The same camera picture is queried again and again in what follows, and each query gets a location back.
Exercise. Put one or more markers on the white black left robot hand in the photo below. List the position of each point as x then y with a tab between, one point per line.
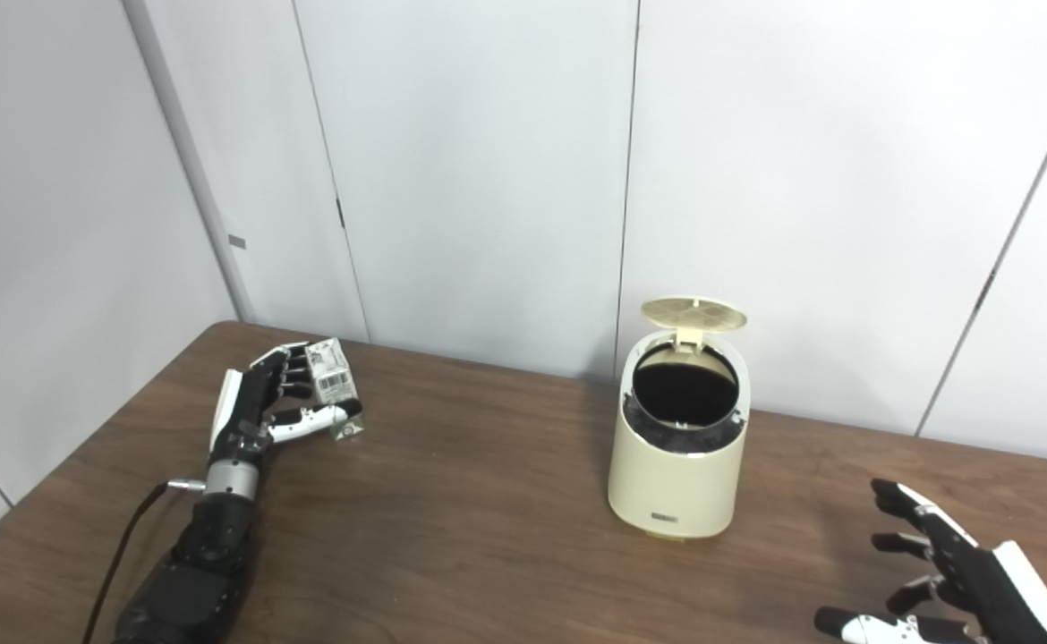
246	411

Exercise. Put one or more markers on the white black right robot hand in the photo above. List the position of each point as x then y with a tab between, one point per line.
989	590

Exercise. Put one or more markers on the green white milk carton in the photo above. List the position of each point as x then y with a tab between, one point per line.
334	376

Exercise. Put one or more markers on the cream-colored desktop bin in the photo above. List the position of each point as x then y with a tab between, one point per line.
676	483

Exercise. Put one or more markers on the cream round bin lid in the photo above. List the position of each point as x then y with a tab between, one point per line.
693	315

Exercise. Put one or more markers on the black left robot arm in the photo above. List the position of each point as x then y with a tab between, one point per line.
201	563

